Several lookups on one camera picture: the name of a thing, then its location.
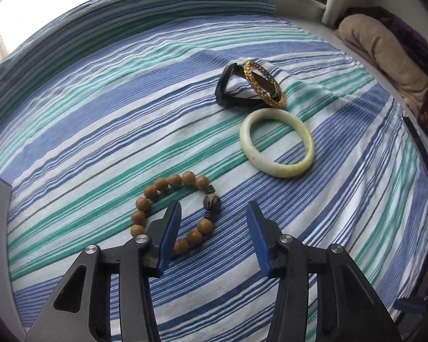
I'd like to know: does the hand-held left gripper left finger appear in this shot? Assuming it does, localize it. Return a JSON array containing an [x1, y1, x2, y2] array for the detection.
[[25, 199, 183, 342]]

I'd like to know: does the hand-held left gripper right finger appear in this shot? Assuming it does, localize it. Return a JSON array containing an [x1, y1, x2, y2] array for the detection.
[[245, 200, 403, 342]]

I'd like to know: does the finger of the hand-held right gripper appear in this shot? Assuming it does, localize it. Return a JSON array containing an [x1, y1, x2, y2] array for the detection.
[[394, 281, 428, 315]]

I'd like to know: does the wooden bead bracelet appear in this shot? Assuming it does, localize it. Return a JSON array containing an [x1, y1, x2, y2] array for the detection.
[[130, 170, 222, 256]]

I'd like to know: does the pale jade bangle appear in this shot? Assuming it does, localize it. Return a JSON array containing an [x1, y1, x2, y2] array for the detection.
[[239, 109, 315, 178]]

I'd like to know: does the blue green striped bedsheet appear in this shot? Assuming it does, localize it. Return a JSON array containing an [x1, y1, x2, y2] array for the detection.
[[0, 0, 428, 342]]

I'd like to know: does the black wristband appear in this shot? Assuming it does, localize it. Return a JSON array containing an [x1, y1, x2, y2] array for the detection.
[[215, 63, 268, 108]]

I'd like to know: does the gold filigree bangle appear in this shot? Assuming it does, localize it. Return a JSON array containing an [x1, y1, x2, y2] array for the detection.
[[243, 60, 286, 108]]

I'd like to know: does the beige folded blanket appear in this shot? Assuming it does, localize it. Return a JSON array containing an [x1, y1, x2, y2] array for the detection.
[[337, 14, 428, 106]]

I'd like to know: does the purple cloth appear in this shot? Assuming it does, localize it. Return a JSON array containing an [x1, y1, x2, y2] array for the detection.
[[377, 6, 428, 65]]

